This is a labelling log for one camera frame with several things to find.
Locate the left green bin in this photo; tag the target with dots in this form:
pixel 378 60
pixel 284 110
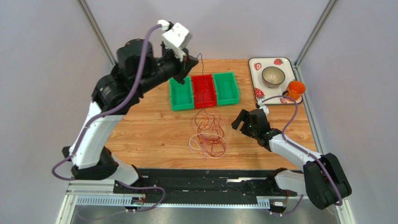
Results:
pixel 181 95

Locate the grey bowl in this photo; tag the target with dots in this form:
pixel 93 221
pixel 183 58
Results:
pixel 273 77

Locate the orange cup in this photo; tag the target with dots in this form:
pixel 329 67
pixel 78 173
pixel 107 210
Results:
pixel 294 90

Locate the right green bin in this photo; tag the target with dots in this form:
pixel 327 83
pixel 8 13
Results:
pixel 226 87

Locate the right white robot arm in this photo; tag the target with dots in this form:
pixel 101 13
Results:
pixel 321 177

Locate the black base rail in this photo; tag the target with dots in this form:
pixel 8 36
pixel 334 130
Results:
pixel 203 187

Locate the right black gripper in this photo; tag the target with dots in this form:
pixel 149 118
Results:
pixel 250 123

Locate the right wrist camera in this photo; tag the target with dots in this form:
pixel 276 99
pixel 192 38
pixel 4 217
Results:
pixel 263 107

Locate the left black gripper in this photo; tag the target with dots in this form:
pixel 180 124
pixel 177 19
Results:
pixel 183 66

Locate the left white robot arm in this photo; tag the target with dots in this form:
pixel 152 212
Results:
pixel 110 103

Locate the green bin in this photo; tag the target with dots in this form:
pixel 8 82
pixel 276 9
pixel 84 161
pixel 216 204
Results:
pixel 181 95
pixel 226 87

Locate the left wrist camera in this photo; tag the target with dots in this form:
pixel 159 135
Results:
pixel 177 37

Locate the strawberry pattern tray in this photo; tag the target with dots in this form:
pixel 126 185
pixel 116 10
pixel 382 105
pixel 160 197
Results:
pixel 256 67

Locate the red bin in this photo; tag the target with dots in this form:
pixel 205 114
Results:
pixel 204 92

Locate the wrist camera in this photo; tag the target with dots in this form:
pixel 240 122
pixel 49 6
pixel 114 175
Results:
pixel 263 107
pixel 177 37

